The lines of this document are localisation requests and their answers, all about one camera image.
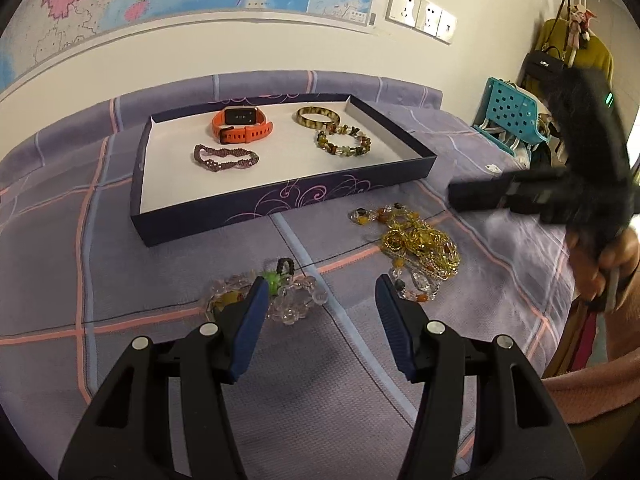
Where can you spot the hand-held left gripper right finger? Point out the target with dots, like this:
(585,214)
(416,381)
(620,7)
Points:
(395,330)

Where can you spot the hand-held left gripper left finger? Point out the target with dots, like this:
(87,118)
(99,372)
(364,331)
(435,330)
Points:
(248,332)

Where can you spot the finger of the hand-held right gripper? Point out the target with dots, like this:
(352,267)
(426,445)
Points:
(500,192)

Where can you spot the orange yellow butterfly pendant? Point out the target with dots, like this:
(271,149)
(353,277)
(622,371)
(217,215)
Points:
(226,301)

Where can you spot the dark purple shallow box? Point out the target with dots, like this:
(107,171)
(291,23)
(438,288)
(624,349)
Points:
(300,175)

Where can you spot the person's right hand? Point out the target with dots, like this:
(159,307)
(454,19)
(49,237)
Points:
(617,270)

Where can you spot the small white tag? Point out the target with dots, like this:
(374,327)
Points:
(492,167)

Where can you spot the teal plastic basket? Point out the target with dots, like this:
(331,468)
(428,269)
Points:
(505,107)

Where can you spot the yellow hanging coat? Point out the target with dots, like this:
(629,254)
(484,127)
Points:
(597,60)

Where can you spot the black handbag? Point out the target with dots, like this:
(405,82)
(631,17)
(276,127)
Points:
(542,67)

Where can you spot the hanging plush doll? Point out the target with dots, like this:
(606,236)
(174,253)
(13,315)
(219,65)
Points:
(581,22)

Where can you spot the orange smart watch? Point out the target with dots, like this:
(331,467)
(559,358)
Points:
(240,132)

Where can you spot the tortoiseshell bangle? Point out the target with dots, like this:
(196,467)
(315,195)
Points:
(306,121)

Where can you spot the pink clothing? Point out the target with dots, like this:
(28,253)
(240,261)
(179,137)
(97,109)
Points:
(595,390)

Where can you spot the white wall socket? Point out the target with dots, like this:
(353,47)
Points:
(446,26)
(404,6)
(430,16)

